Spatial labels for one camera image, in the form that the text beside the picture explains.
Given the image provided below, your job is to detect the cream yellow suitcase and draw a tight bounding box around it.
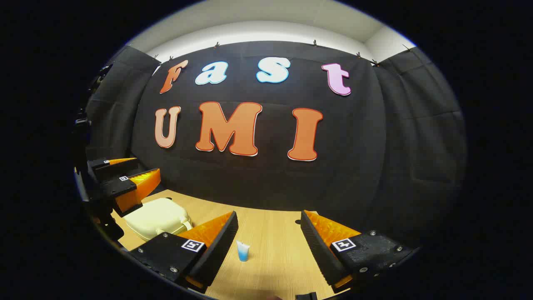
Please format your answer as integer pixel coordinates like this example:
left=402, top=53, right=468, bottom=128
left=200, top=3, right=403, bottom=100
left=123, top=197, right=193, bottom=241

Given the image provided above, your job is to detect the blue white squeeze tube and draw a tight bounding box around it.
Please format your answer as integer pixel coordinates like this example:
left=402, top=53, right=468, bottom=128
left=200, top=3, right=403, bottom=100
left=236, top=240, right=251, bottom=262

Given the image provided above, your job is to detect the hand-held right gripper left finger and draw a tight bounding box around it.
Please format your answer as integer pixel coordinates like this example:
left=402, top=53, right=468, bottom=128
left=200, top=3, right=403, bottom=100
left=127, top=210, right=239, bottom=294

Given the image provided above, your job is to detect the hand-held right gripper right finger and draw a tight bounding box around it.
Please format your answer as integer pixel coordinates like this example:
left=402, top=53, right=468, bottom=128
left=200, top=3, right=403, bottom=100
left=301, top=210, right=421, bottom=294

